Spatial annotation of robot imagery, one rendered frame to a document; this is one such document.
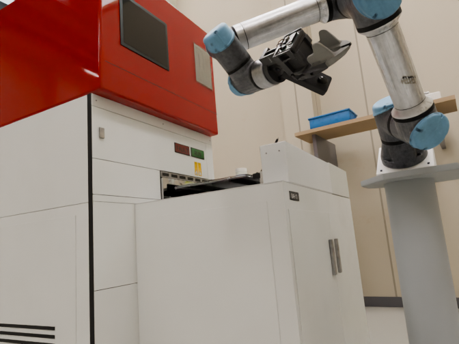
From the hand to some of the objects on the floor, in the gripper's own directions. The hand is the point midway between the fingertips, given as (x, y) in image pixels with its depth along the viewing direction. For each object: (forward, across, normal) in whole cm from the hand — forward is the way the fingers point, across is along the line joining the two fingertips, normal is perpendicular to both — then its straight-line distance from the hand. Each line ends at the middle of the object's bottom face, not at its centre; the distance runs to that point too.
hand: (346, 49), depth 76 cm
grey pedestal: (-2, -51, +112) cm, 123 cm away
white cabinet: (-74, -71, +101) cm, 144 cm away
